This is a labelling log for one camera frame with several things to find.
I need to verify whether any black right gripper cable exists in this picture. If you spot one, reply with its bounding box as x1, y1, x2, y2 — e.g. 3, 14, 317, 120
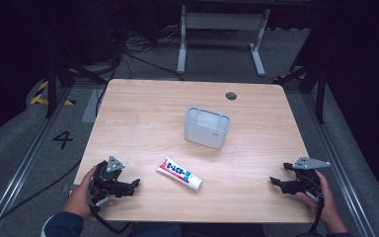
304, 192, 326, 236

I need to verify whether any white metal desk frame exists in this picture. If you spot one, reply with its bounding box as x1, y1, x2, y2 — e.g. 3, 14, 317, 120
176, 4, 271, 78

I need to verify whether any metal floor rail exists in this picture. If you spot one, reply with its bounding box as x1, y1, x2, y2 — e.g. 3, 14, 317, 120
299, 92, 378, 237
0, 86, 75, 237

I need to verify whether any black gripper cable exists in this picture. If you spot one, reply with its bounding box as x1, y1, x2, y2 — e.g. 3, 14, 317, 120
88, 197, 133, 236
304, 192, 326, 236

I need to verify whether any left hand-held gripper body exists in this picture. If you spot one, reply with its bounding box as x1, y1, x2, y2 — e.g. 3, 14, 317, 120
89, 155, 128, 207

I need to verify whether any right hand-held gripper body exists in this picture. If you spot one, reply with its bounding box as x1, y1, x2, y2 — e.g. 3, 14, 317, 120
282, 155, 332, 199

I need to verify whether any person's left hand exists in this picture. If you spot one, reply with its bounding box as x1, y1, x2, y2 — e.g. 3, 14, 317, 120
62, 164, 116, 220

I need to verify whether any white toothpaste tube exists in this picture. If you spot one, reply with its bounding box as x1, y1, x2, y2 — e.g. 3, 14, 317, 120
156, 156, 204, 192

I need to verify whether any yellow black floor tape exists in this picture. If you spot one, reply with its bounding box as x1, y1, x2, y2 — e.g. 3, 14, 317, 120
29, 80, 77, 107

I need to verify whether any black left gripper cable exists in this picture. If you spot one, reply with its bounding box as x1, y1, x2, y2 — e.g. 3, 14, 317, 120
88, 197, 133, 236

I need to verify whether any black floor cable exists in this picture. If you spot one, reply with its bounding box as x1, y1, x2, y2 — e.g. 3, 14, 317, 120
0, 157, 84, 237

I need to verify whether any bundle of black cables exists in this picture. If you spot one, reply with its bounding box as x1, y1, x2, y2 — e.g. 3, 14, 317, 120
93, 26, 186, 117

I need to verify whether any person's right hand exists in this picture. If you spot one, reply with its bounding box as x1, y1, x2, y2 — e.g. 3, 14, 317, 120
294, 170, 348, 235

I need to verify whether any black tripod stand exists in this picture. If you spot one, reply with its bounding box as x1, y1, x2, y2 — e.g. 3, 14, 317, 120
43, 53, 109, 120
272, 55, 328, 125

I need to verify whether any grey plastic holder box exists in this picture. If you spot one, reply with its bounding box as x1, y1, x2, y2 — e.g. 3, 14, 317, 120
184, 106, 232, 150

